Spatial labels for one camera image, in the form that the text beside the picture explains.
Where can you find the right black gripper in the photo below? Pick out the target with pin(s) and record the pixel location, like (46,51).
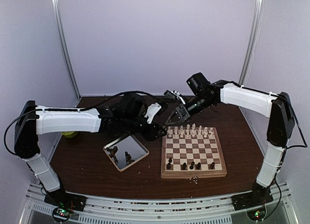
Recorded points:
(182,112)

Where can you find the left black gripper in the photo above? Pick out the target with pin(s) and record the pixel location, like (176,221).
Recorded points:
(151,135)

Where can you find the wooden chess board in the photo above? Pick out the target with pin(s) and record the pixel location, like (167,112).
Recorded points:
(192,144)

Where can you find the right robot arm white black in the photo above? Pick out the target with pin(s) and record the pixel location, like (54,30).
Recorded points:
(276,107)

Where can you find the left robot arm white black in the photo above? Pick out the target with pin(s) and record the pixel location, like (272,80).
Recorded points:
(130,115)

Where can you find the metal tray wooden rim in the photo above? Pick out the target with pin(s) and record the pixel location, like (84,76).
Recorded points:
(125,151)

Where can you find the green bowl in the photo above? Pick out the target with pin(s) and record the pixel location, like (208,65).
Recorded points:
(69,134)

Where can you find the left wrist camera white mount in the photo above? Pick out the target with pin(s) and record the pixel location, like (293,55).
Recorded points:
(154,109)

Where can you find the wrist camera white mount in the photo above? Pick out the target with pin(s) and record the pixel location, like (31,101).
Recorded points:
(175,95)
(154,109)

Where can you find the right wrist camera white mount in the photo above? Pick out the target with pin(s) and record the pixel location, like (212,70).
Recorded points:
(175,95)

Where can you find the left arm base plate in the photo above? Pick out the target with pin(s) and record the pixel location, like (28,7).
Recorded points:
(68,201)

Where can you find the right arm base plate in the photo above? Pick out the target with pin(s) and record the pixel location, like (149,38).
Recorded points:
(247,200)

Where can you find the right aluminium frame post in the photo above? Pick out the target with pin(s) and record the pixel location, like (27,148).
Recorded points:
(253,38)

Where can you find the aluminium frame post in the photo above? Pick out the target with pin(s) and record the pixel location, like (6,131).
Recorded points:
(64,48)
(253,38)

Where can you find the aluminium front rail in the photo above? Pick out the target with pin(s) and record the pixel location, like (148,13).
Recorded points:
(202,210)

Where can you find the left aluminium frame post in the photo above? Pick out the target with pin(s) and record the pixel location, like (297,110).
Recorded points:
(64,48)

